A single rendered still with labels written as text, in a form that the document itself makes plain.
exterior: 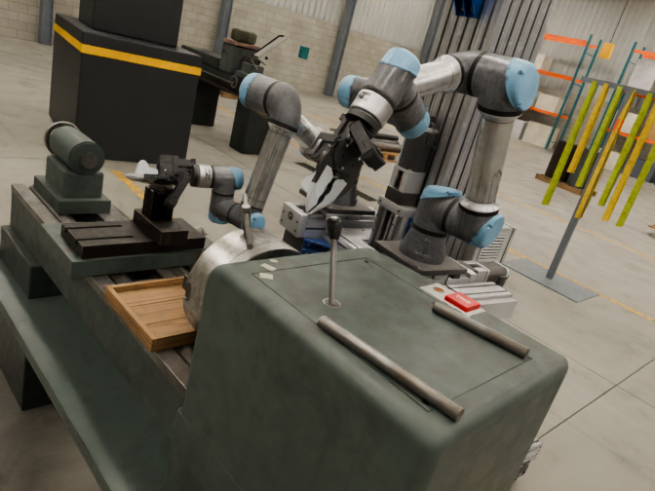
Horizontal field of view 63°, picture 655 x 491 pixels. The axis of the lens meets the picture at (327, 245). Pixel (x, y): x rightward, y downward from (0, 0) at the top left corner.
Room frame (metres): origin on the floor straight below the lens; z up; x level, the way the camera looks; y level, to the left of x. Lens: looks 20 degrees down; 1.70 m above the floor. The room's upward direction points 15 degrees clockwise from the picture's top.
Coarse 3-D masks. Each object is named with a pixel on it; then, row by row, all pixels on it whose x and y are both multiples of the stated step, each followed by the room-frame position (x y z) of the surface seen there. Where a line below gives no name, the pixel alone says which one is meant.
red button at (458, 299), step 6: (450, 294) 1.09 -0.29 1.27; (456, 294) 1.10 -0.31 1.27; (462, 294) 1.11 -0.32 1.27; (450, 300) 1.07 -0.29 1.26; (456, 300) 1.07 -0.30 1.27; (462, 300) 1.08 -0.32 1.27; (468, 300) 1.09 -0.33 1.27; (474, 300) 1.10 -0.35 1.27; (456, 306) 1.06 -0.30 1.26; (462, 306) 1.05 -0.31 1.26; (468, 306) 1.06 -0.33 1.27; (474, 306) 1.07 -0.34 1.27; (480, 306) 1.09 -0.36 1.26
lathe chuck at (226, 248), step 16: (224, 240) 1.18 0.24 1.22; (240, 240) 1.18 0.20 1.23; (256, 240) 1.19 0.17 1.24; (272, 240) 1.21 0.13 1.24; (208, 256) 1.14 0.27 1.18; (224, 256) 1.13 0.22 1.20; (192, 272) 1.13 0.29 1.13; (208, 272) 1.11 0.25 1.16; (192, 288) 1.11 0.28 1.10; (192, 304) 1.10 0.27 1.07; (192, 320) 1.11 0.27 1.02
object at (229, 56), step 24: (192, 48) 8.59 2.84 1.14; (240, 48) 7.81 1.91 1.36; (264, 48) 7.80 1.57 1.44; (216, 72) 8.03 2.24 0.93; (240, 72) 7.54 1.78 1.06; (216, 96) 8.72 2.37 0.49; (192, 120) 8.46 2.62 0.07; (240, 120) 7.51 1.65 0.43; (264, 120) 7.58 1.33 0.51; (240, 144) 7.43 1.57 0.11
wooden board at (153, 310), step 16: (112, 288) 1.35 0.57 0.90; (128, 288) 1.39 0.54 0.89; (144, 288) 1.43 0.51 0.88; (160, 288) 1.46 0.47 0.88; (176, 288) 1.49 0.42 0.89; (112, 304) 1.32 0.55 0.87; (128, 304) 1.32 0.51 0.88; (144, 304) 1.35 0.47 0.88; (160, 304) 1.37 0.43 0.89; (176, 304) 1.40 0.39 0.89; (128, 320) 1.25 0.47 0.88; (144, 320) 1.27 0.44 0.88; (160, 320) 1.29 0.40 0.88; (176, 320) 1.31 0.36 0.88; (144, 336) 1.18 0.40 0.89; (160, 336) 1.18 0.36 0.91; (176, 336) 1.21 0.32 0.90; (192, 336) 1.25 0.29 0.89
